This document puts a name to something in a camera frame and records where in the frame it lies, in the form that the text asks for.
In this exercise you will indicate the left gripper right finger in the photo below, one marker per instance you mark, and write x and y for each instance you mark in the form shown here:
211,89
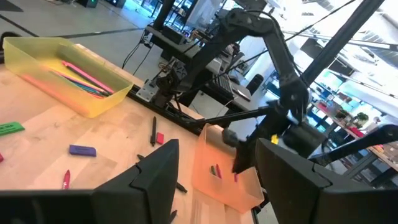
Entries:
292,186

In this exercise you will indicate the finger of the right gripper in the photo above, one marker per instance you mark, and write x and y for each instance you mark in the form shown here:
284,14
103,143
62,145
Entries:
245,158

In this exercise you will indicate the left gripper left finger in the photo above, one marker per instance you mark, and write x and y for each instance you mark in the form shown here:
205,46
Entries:
149,193

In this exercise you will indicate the dark green crayon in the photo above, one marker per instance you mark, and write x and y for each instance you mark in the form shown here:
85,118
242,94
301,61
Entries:
213,170

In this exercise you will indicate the dark blue eraser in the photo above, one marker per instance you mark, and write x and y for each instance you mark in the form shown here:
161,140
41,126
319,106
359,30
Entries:
82,150

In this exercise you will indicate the blue pencil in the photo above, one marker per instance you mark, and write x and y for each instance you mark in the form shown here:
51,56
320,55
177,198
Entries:
93,90

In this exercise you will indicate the pink pencil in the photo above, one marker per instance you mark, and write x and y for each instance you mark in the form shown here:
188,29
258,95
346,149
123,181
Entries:
56,93
88,77

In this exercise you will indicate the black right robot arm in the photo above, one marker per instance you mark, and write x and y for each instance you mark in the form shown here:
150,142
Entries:
280,56

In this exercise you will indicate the orange translucent plastic bin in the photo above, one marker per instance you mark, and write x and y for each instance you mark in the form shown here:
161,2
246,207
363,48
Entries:
214,193

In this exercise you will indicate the red eraser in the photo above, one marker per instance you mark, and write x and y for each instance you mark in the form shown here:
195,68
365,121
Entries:
160,138

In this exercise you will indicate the black keyboard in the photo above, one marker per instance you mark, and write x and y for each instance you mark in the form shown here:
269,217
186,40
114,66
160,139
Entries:
222,84

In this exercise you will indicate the green eraser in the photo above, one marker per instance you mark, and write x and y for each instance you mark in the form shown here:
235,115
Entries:
9,128

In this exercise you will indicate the yellow translucent plastic bin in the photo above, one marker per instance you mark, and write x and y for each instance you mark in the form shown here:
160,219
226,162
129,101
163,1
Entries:
31,49

